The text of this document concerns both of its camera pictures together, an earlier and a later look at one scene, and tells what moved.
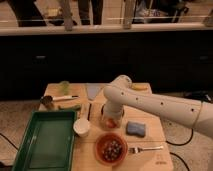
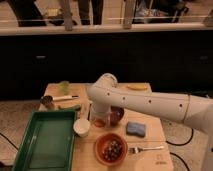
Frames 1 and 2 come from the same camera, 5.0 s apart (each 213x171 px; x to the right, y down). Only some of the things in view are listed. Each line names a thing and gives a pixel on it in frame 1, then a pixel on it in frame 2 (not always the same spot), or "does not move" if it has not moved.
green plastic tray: [48, 142] does not move
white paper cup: [82, 127] does not move
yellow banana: [139, 87] does not move
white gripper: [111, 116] → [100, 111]
